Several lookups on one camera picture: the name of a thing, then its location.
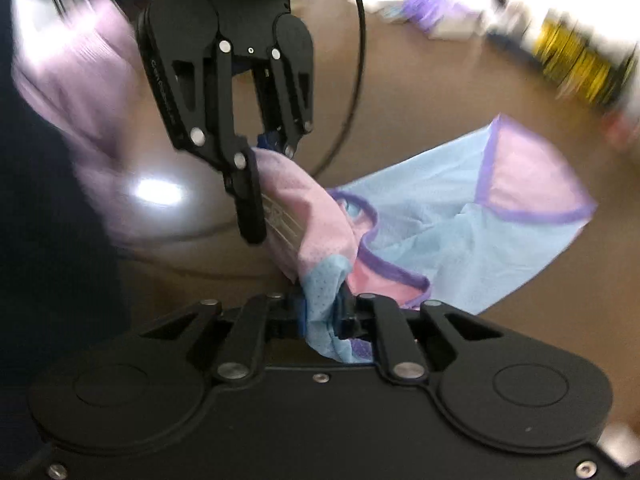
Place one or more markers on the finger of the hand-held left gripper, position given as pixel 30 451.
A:
pixel 272 141
pixel 250 200

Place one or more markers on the pink blue mesh garment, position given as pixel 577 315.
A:
pixel 425 200

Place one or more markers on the purple tissue box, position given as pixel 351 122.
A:
pixel 435 7

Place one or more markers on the person's pink shirt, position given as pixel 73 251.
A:
pixel 75 85

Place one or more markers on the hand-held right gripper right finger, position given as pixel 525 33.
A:
pixel 343 321

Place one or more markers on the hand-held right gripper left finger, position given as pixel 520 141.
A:
pixel 300 317

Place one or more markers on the person's dark clothing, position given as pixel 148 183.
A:
pixel 40 270

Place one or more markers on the yellow black cardboard box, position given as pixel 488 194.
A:
pixel 580 60

